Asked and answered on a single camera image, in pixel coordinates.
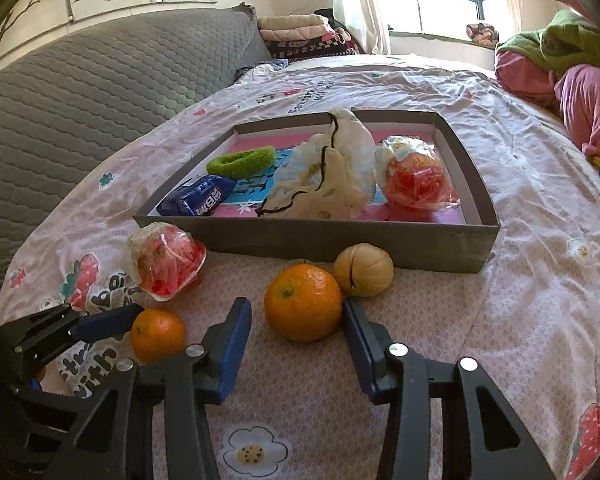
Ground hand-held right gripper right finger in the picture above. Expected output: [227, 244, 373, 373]
[342, 299, 556, 480]

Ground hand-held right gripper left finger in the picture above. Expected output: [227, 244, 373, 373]
[45, 296, 253, 480]

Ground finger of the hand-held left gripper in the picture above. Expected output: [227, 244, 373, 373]
[17, 355, 88, 398]
[0, 302, 146, 356]

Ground small orange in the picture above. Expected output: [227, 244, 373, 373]
[130, 308, 187, 365]

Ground large orange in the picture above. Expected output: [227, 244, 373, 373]
[263, 263, 342, 343]

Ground grey shallow cardboard box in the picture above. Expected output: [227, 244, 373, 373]
[132, 108, 501, 274]

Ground blue snack packet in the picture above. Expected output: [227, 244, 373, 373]
[156, 175, 231, 217]

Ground green fuzzy hair scrunchie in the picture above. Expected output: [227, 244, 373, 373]
[206, 145, 277, 180]

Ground large toy egg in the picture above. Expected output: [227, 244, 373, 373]
[374, 135, 461, 211]

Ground white plastic bag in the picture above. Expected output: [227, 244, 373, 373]
[256, 107, 381, 220]

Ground walnut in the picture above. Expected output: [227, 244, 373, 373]
[334, 243, 395, 297]

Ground small wrapped toy egg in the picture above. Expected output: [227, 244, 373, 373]
[126, 223, 207, 302]

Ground grey quilted headboard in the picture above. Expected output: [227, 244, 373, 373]
[0, 7, 273, 281]

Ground blue patterned cloth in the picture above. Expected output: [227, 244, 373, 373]
[235, 59, 290, 81]

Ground dark checkered folded blanket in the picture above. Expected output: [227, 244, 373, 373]
[270, 35, 363, 61]

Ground pink folded quilt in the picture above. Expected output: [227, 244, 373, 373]
[260, 27, 338, 43]

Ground beige folded blanket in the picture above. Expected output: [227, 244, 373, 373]
[256, 14, 331, 31]

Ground dark clothes pile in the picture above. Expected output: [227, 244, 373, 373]
[314, 8, 351, 36]

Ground pink blanket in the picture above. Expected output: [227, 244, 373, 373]
[495, 50, 600, 161]

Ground patterned cloth bundle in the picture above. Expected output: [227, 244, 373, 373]
[466, 22, 501, 47]

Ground wide white curtain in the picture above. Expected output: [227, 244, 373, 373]
[327, 0, 391, 56]

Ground green blanket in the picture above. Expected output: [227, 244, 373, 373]
[495, 9, 600, 78]

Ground pink plush cloth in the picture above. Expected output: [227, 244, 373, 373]
[530, 0, 600, 26]

